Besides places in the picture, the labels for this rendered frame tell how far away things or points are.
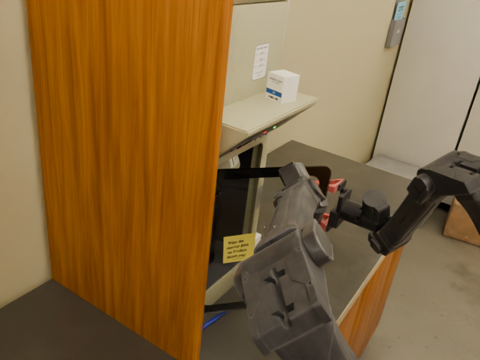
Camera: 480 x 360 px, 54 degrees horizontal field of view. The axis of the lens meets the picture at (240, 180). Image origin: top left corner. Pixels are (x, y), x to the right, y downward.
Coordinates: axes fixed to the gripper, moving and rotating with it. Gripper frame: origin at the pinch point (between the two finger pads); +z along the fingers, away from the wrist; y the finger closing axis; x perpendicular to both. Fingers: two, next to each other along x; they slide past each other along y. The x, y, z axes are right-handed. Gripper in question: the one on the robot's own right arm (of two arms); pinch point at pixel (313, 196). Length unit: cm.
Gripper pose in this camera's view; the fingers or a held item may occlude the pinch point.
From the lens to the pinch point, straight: 134.9
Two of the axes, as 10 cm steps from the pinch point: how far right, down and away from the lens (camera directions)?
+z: -8.3, -3.3, 4.4
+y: 1.1, -8.8, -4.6
